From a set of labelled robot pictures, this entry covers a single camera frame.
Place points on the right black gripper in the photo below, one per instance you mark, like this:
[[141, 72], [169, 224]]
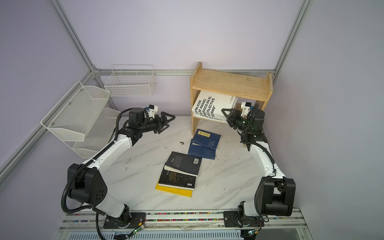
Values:
[[233, 116]]

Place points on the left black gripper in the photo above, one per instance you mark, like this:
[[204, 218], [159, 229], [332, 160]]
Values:
[[159, 123]]

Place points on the white book with photo cover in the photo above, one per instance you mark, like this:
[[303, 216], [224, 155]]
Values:
[[210, 119]]

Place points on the white book with black lettering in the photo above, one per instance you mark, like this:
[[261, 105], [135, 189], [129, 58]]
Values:
[[210, 105]]

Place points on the black book with barcode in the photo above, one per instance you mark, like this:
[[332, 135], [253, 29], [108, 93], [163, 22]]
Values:
[[183, 164]]

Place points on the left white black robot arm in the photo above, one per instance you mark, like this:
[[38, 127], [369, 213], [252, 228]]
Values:
[[86, 188]]

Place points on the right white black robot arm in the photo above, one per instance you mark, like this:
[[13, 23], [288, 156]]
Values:
[[275, 193]]

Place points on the upper dark blue book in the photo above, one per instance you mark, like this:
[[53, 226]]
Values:
[[206, 139]]

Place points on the dark blue book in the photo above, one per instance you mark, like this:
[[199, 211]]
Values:
[[201, 151], [206, 139]]

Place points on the wooden two-tier bookshelf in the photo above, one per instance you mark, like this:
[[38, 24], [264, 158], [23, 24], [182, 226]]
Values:
[[241, 86]]

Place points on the lower dark blue book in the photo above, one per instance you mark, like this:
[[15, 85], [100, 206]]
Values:
[[201, 151]]

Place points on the black book with gold text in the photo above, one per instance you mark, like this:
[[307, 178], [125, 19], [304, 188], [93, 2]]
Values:
[[177, 180]]

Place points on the yellow book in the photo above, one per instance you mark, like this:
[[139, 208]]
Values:
[[174, 191]]

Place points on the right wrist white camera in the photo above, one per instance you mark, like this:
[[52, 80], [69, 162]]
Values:
[[246, 108]]

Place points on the wrist white camera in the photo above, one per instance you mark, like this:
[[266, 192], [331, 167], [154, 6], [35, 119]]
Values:
[[151, 111], [246, 108]]

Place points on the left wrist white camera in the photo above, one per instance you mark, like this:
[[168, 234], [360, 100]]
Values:
[[151, 111]]

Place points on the white wire wall basket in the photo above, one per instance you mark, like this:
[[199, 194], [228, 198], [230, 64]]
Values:
[[131, 81]]

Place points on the white mesh lower wall bin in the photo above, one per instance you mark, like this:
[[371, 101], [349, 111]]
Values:
[[99, 135]]

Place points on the white mesh wall bin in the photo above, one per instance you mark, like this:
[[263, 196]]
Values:
[[99, 135], [74, 115]]

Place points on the white mesh upper wall bin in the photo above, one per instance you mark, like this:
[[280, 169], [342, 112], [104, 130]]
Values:
[[74, 115]]

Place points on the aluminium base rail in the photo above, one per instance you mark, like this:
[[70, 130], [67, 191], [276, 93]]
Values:
[[183, 220]]

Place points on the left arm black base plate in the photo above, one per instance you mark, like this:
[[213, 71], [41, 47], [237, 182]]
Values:
[[126, 221]]

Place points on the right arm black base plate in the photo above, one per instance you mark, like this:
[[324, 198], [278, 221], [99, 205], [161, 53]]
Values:
[[243, 219]]

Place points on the white ventilated cable duct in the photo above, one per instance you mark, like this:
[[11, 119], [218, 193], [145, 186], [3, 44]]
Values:
[[166, 235]]

